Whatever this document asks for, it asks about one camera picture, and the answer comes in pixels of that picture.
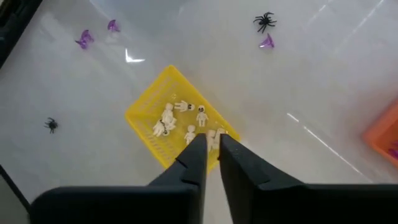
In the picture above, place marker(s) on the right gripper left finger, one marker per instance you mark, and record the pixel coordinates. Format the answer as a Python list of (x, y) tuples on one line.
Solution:
[(192, 168)]

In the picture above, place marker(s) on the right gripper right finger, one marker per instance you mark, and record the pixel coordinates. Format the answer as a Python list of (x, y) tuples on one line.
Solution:
[(242, 174)]

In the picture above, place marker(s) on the purple witch hat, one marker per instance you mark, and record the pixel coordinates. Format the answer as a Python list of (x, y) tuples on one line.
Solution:
[(87, 35), (81, 44), (113, 25), (266, 43)]

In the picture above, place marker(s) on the black plastic spider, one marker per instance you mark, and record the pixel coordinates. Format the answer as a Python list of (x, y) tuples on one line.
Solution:
[(51, 125), (265, 21)]

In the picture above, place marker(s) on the yellow plastic basket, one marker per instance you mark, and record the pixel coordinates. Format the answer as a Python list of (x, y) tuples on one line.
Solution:
[(149, 105)]

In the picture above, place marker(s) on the orange plastic basket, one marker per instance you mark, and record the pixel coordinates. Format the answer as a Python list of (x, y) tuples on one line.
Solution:
[(382, 133)]

